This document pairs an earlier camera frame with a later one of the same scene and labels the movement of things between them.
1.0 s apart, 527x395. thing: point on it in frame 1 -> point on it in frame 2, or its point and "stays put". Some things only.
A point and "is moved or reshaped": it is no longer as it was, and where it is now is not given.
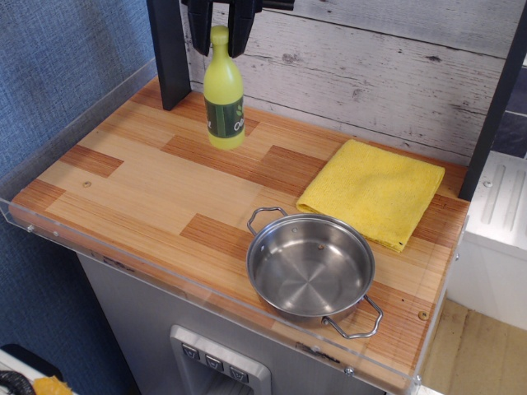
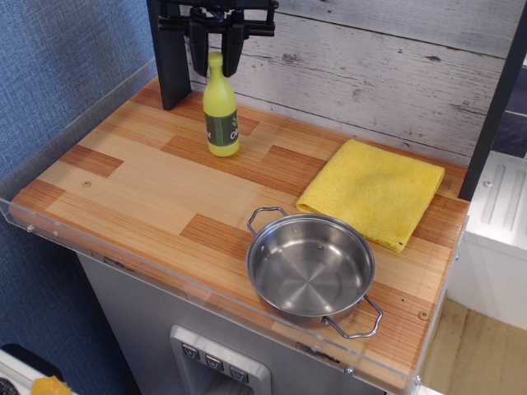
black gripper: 241,15 -> 252,18
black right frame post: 485,149 stays put
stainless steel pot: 313,268 stays put
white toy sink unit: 490,278 stays put
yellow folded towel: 385,194 stays put
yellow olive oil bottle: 223,95 is moved or reshaped
